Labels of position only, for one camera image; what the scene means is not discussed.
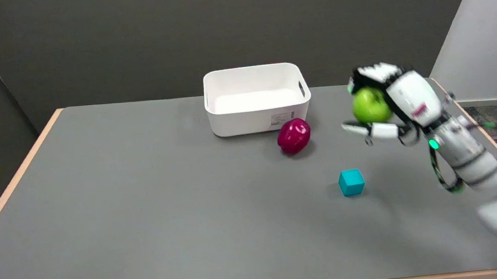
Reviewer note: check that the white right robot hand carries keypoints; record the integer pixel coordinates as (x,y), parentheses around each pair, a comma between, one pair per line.
(411,96)

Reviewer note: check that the green apple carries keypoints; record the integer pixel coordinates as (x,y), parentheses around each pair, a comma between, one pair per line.
(369,106)

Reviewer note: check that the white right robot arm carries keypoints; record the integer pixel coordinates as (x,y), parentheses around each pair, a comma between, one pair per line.
(484,171)

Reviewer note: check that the white plastic box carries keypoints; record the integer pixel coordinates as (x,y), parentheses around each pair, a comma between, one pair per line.
(256,98)

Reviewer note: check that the teal cube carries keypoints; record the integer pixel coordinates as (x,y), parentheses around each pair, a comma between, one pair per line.
(351,182)

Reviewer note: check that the red bell pepper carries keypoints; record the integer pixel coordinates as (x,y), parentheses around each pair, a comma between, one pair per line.
(294,136)

